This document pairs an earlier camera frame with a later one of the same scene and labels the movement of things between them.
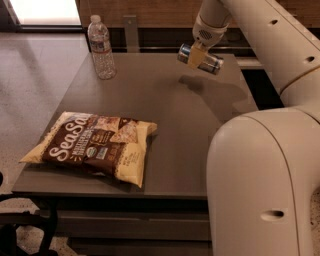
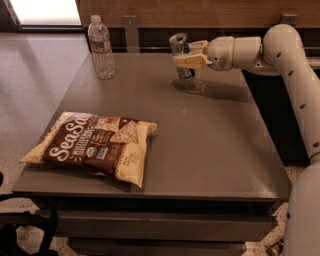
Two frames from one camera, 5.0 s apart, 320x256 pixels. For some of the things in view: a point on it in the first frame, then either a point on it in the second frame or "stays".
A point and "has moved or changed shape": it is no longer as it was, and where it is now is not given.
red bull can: [210, 64] has moved or changed shape
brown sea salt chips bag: [111, 145] stays
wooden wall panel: [174, 14] stays
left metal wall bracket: [131, 34] stays
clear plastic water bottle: [99, 41] stays
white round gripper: [207, 35] to [220, 53]
